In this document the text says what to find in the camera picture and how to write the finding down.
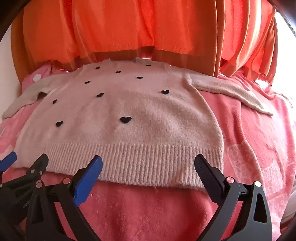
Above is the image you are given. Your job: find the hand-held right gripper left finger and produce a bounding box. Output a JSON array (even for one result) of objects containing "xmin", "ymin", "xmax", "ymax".
[{"xmin": 25, "ymin": 155, "xmax": 103, "ymax": 241}]

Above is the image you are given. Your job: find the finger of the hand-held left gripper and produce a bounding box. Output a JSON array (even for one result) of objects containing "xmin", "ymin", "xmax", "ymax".
[
  {"xmin": 22, "ymin": 153, "xmax": 49, "ymax": 186},
  {"xmin": 0, "ymin": 151, "xmax": 17, "ymax": 173}
]

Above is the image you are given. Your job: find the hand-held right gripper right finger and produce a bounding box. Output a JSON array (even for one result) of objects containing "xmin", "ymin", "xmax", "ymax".
[{"xmin": 194, "ymin": 153, "xmax": 273, "ymax": 241}]

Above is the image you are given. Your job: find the cream sweater with black hearts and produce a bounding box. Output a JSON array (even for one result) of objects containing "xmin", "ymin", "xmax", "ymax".
[{"xmin": 2, "ymin": 58, "xmax": 274, "ymax": 189}]

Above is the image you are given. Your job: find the pink blanket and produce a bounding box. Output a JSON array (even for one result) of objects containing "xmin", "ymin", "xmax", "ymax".
[{"xmin": 0, "ymin": 62, "xmax": 296, "ymax": 241}]

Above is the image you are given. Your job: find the pink cloth with white snap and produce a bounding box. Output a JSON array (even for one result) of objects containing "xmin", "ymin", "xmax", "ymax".
[{"xmin": 22, "ymin": 61, "xmax": 72, "ymax": 90}]

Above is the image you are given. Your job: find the orange curtain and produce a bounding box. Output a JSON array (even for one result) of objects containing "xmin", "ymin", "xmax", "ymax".
[{"xmin": 10, "ymin": 0, "xmax": 278, "ymax": 86}]

